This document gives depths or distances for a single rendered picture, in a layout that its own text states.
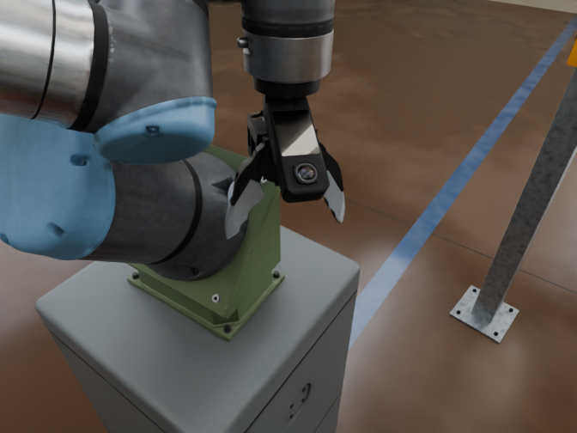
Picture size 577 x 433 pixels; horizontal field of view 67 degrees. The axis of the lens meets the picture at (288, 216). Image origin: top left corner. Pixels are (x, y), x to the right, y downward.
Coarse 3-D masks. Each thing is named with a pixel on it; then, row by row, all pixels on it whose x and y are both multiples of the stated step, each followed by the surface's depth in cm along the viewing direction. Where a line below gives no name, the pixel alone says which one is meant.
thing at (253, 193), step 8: (232, 184) 55; (248, 184) 49; (256, 184) 50; (232, 192) 54; (248, 192) 50; (256, 192) 50; (240, 200) 50; (248, 200) 51; (256, 200) 51; (232, 208) 51; (240, 208) 51; (248, 208) 51; (232, 216) 52; (240, 216) 52; (232, 224) 52; (240, 224) 52; (232, 232) 53
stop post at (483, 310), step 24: (576, 48) 106; (576, 72) 110; (576, 96) 113; (576, 120) 115; (552, 144) 122; (576, 144) 118; (552, 168) 125; (528, 192) 134; (552, 192) 129; (528, 216) 137; (504, 240) 147; (528, 240) 141; (504, 264) 152; (504, 288) 156; (456, 312) 173; (480, 312) 170; (504, 312) 173
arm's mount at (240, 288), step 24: (264, 192) 61; (264, 216) 60; (264, 240) 64; (240, 264) 61; (264, 264) 67; (144, 288) 72; (168, 288) 67; (192, 288) 63; (216, 288) 62; (240, 288) 62; (264, 288) 70; (192, 312) 67; (216, 312) 61; (240, 312) 66
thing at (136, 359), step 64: (320, 256) 79; (64, 320) 68; (128, 320) 68; (192, 320) 68; (256, 320) 68; (320, 320) 70; (128, 384) 60; (192, 384) 60; (256, 384) 60; (320, 384) 85
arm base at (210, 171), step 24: (192, 168) 55; (216, 168) 59; (216, 192) 57; (216, 216) 56; (192, 240) 55; (216, 240) 57; (240, 240) 60; (144, 264) 55; (168, 264) 57; (192, 264) 58; (216, 264) 59
